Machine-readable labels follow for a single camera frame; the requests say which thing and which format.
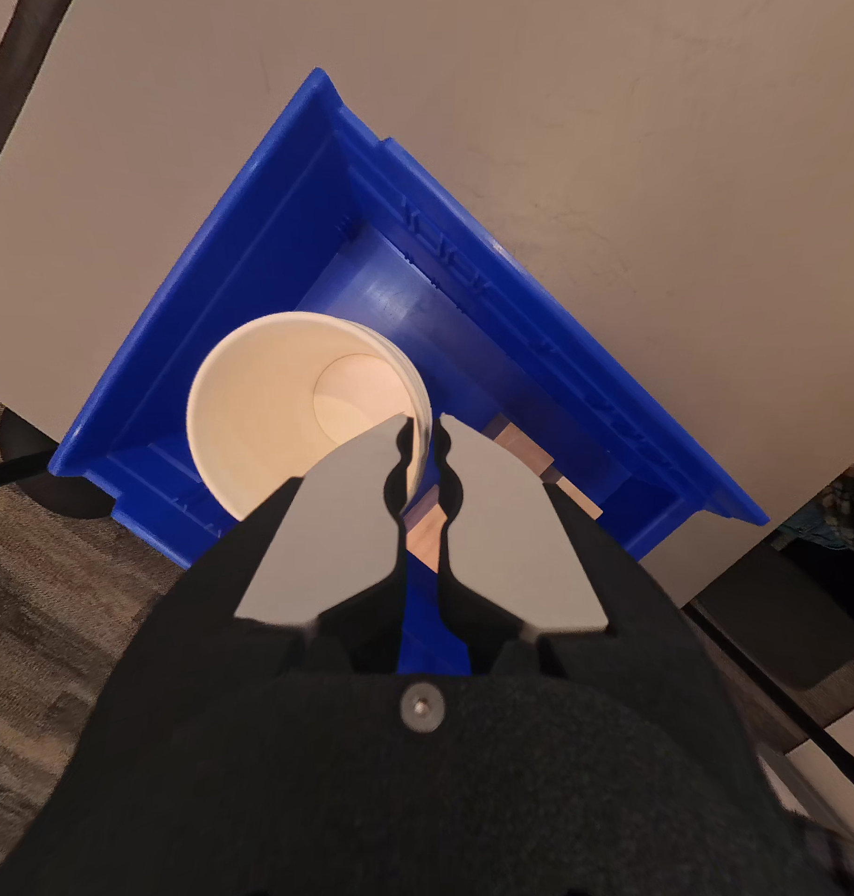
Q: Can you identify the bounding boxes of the wooden cube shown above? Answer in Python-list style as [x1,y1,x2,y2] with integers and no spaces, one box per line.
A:
[549,475,604,520]
[492,413,555,478]
[401,486,450,569]

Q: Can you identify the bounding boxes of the person's blue jeans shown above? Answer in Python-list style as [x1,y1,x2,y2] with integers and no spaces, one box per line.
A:
[773,504,854,561]

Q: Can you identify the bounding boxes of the white cup green band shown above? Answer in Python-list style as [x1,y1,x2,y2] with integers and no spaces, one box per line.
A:
[187,311,421,522]

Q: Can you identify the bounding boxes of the black floor stand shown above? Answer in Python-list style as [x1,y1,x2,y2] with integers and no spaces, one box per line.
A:
[0,451,53,491]

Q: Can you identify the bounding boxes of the black chair armrest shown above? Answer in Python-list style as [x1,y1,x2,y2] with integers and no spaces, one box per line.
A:
[686,542,854,690]

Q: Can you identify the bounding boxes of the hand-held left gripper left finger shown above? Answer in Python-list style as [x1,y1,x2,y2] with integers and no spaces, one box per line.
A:
[233,413,414,674]

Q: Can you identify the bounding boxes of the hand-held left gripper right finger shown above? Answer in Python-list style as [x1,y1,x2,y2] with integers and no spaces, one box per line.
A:
[434,412,610,676]

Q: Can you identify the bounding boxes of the blue plastic bin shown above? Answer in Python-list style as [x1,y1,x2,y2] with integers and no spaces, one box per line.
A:
[48,66,771,676]

